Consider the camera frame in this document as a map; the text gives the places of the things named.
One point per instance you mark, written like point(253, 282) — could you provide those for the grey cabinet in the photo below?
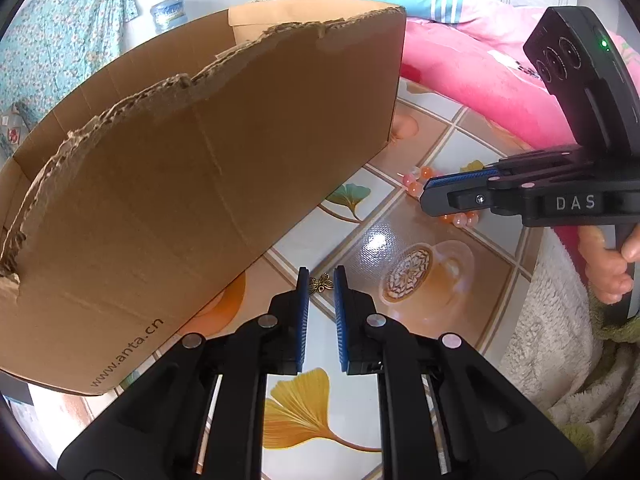
point(15, 387)

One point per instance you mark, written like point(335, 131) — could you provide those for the patterned vinyl tablecloth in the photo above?
point(350, 240)

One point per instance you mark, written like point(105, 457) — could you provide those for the white green fluffy garment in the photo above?
point(550, 340)

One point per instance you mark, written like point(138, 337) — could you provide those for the brown cardboard box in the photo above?
point(175, 200)

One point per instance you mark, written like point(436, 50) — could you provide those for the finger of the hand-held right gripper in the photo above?
point(465, 178)
point(465, 200)

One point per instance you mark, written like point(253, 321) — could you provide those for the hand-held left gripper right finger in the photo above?
point(341, 330)

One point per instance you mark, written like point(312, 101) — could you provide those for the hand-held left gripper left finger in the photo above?
point(303, 330)

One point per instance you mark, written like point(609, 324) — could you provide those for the blue water jug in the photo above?
point(170, 12)

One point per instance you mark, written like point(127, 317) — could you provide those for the butterfly metal charm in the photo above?
point(320, 285)

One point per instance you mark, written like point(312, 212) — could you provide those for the person's right hand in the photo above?
point(607, 272)

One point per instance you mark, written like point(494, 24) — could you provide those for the pink blanket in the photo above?
point(460, 70)

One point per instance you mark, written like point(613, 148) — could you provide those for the teal floral cloth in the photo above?
point(55, 35)

